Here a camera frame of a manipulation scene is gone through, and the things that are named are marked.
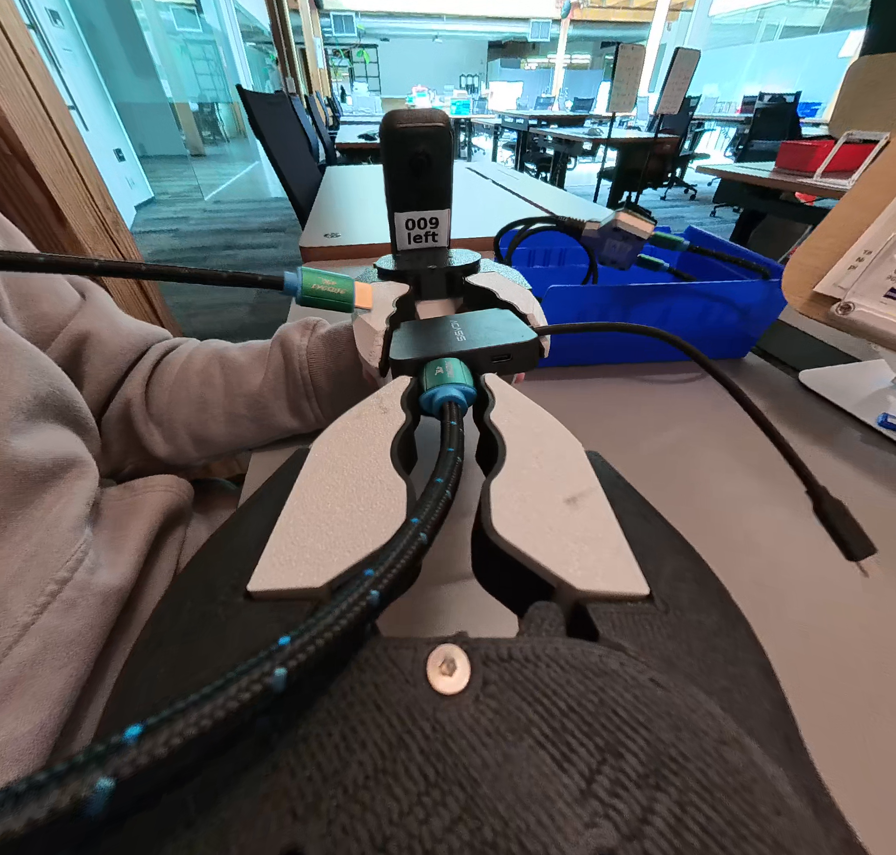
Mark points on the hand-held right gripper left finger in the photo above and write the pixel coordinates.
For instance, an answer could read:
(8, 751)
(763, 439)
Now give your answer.
(336, 505)

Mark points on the person's left forearm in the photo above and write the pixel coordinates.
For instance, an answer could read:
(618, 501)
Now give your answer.
(231, 393)

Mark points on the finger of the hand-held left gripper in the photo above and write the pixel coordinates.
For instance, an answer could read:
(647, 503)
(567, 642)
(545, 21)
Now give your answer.
(371, 323)
(507, 305)

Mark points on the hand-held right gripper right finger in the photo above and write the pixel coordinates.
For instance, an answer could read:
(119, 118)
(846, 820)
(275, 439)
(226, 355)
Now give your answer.
(560, 505)

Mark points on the blue plastic bin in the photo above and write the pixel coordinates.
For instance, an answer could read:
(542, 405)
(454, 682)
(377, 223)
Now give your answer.
(665, 316)

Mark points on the white stand base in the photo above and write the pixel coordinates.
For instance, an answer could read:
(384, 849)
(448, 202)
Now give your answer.
(850, 389)

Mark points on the white desk with wooden edge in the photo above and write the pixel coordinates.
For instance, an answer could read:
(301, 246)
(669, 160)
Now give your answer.
(448, 204)

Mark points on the person's light sweatshirt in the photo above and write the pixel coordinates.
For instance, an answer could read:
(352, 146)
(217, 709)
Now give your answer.
(77, 589)

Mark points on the white board on stand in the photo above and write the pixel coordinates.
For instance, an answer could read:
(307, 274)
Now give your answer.
(626, 78)
(677, 81)

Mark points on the red plastic bin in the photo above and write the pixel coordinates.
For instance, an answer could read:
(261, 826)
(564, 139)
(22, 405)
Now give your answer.
(805, 155)

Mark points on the black office chair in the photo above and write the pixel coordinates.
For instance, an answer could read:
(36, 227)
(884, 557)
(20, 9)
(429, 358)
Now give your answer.
(682, 144)
(770, 123)
(318, 127)
(280, 148)

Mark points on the beige board with papers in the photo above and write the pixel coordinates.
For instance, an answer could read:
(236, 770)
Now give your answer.
(840, 239)

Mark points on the long office desk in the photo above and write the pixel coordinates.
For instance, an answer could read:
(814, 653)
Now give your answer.
(602, 134)

